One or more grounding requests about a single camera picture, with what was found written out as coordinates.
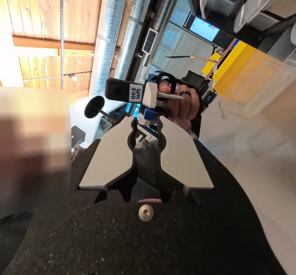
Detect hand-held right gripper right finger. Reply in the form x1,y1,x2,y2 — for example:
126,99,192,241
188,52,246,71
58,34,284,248
157,117,214,202

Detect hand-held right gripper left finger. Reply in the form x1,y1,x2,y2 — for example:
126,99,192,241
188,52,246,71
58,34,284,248
79,116,138,202

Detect yellow plastic bin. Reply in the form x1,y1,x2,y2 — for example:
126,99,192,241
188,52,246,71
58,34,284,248
201,52,222,75
212,40,287,96

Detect black drawer cabinet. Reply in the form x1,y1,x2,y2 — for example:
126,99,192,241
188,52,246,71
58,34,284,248
185,0,296,49

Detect rows of clear cabinet drawers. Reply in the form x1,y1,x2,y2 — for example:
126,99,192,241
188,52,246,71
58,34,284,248
199,0,296,34

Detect person's left hand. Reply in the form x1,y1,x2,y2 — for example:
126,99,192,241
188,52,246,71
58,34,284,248
158,81,201,121

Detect black round stand base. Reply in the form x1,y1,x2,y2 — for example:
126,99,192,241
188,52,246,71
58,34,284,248
84,95,116,121

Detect black box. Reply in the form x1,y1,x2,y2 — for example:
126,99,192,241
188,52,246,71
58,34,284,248
70,125,86,148

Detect white vent grille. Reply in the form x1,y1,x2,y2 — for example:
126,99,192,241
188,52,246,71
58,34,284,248
142,28,158,54

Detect small black lit device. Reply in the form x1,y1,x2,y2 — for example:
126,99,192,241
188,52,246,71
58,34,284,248
201,90,216,104

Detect black office chair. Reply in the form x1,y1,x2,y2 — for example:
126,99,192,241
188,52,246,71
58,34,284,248
181,70,210,93

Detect silver ventilation duct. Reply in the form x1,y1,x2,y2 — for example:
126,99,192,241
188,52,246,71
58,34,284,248
113,0,152,81
89,0,130,97
140,0,181,67

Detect wall monitor screen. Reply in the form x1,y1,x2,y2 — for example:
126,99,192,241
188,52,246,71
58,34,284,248
183,12,220,43

